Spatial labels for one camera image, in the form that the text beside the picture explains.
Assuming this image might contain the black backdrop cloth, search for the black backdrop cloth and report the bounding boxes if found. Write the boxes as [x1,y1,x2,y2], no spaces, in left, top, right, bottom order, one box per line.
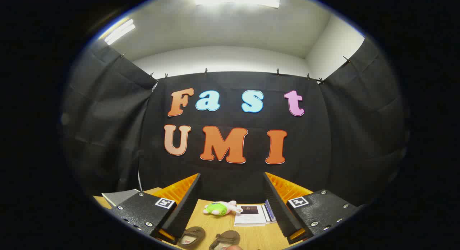
[61,38,408,207]

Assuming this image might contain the large white book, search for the large white book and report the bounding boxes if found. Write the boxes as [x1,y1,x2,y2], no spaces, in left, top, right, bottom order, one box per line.
[234,205,267,227]

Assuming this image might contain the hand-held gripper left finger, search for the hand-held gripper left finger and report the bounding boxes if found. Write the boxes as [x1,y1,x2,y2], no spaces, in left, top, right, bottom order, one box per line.
[111,173,202,245]

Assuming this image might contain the blue cover book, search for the blue cover book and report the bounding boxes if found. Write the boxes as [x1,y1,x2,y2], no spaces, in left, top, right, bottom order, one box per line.
[265,200,277,223]

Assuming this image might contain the grey fabric storage box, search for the grey fabric storage box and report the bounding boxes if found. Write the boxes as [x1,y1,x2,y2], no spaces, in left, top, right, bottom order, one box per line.
[102,189,141,208]

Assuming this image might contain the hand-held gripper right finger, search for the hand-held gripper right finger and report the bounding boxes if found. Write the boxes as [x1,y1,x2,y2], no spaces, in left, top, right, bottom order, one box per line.
[262,172,360,246]

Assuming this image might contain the brown fuzzy shoe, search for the brown fuzzy shoe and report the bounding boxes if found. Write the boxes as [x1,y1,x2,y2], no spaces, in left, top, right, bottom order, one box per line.
[209,230,240,250]
[178,227,206,250]

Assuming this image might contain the green and pink plush toy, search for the green and pink plush toy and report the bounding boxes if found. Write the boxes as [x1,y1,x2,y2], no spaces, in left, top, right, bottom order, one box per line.
[203,201,243,217]

